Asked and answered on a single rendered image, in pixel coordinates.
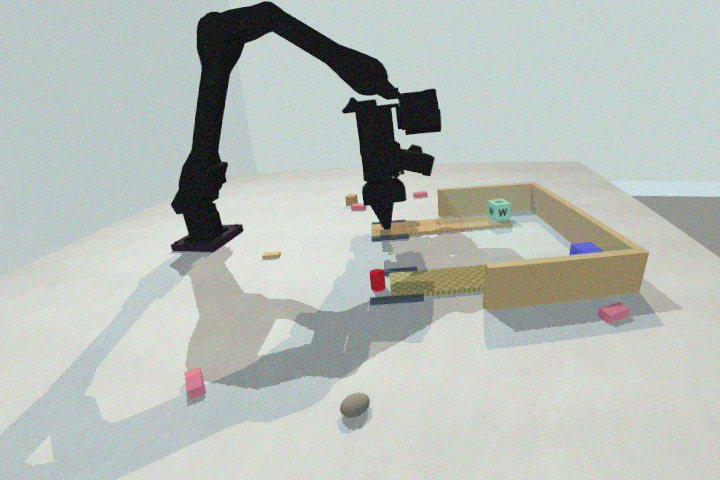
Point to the tan checkered flat strip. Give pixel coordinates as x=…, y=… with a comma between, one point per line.
x=454, y=280

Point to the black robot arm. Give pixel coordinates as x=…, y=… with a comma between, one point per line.
x=220, y=42

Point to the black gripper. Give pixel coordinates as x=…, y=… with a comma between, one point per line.
x=381, y=190

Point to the red cylinder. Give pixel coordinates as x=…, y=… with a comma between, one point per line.
x=377, y=279

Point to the tan grid-patterned strip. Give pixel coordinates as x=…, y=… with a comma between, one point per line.
x=419, y=227

